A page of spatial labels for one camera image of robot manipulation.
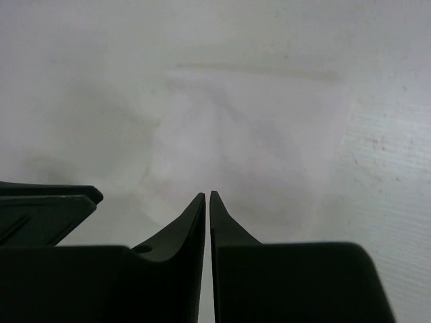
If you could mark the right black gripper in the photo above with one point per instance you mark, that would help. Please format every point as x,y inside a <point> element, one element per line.
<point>159,280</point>

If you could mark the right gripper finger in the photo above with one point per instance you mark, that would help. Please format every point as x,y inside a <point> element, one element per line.
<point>299,282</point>

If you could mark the white tank top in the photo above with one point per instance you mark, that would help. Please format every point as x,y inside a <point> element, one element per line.
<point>266,143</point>

